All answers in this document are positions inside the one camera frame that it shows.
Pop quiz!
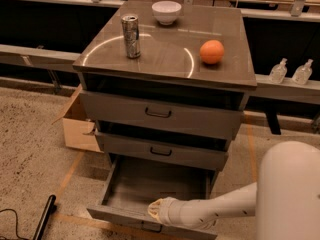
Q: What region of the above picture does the grey drawer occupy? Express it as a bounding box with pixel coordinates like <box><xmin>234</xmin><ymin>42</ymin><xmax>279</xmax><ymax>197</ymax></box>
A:
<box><xmin>95</xmin><ymin>122</ymin><xmax>230</xmax><ymax>171</ymax></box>
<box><xmin>87</xmin><ymin>156</ymin><xmax>216</xmax><ymax>240</ymax></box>
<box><xmin>79</xmin><ymin>90</ymin><xmax>242</xmax><ymax>140</ymax></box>

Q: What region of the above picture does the grey bottom drawer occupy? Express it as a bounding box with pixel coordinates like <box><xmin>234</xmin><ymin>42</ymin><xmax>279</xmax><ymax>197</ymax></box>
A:
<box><xmin>87</xmin><ymin>156</ymin><xmax>216</xmax><ymax>240</ymax></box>

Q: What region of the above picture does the grey middle drawer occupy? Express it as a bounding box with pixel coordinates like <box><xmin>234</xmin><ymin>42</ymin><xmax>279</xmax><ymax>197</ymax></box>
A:
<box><xmin>95</xmin><ymin>122</ymin><xmax>230</xmax><ymax>171</ymax></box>

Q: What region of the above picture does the black floor cable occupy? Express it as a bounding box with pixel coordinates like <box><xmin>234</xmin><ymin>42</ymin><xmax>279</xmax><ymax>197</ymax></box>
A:
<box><xmin>0</xmin><ymin>209</ymin><xmax>28</xmax><ymax>240</ymax></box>

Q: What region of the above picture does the cardboard box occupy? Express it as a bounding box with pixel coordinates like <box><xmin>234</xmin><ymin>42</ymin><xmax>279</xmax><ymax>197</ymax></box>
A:
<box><xmin>53</xmin><ymin>85</ymin><xmax>100</xmax><ymax>153</ymax></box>

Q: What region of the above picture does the grey metal rail shelf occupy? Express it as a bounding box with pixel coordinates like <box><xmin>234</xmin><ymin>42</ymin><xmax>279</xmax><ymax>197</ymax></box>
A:
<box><xmin>0</xmin><ymin>44</ymin><xmax>320</xmax><ymax>105</ymax></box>

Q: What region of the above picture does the black tube on floor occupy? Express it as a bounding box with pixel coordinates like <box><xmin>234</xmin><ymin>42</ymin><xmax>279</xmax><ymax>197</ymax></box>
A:
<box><xmin>32</xmin><ymin>195</ymin><xmax>56</xmax><ymax>240</ymax></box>

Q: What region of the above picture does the clear pump bottle left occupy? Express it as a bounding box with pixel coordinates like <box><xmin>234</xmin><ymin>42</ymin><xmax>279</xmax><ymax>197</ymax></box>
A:
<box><xmin>269</xmin><ymin>58</ymin><xmax>287</xmax><ymax>84</ymax></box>

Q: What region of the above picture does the clear pump bottle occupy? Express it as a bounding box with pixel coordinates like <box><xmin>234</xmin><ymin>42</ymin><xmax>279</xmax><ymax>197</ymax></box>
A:
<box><xmin>269</xmin><ymin>58</ymin><xmax>287</xmax><ymax>84</ymax></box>
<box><xmin>292</xmin><ymin>59</ymin><xmax>313</xmax><ymax>85</ymax></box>

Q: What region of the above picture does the grey top drawer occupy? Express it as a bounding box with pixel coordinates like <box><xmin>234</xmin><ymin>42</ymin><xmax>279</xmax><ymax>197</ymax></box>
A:
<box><xmin>79</xmin><ymin>90</ymin><xmax>242</xmax><ymax>140</ymax></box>

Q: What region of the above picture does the orange fruit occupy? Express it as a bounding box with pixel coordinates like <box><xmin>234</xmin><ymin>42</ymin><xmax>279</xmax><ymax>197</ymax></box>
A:
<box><xmin>200</xmin><ymin>40</ymin><xmax>224</xmax><ymax>65</ymax></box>

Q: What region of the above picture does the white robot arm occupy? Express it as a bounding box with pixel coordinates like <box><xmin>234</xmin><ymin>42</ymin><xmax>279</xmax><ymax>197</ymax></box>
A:
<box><xmin>148</xmin><ymin>141</ymin><xmax>320</xmax><ymax>240</ymax></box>

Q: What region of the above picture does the clear pump bottle right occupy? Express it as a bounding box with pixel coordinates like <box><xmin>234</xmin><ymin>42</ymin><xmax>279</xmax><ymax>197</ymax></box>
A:
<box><xmin>292</xmin><ymin>59</ymin><xmax>313</xmax><ymax>85</ymax></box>

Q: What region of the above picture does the grey drawer cabinet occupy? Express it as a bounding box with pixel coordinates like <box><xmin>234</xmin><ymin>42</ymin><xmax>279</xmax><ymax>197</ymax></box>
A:
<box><xmin>72</xmin><ymin>0</ymin><xmax>258</xmax><ymax>184</ymax></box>

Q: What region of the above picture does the silver drink can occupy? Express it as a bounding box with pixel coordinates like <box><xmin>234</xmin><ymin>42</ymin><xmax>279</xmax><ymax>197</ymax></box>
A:
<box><xmin>121</xmin><ymin>14</ymin><xmax>140</xmax><ymax>59</ymax></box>

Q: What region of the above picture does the white bowl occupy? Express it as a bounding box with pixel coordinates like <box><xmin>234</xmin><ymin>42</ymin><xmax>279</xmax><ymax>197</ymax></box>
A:
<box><xmin>152</xmin><ymin>1</ymin><xmax>182</xmax><ymax>25</ymax></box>

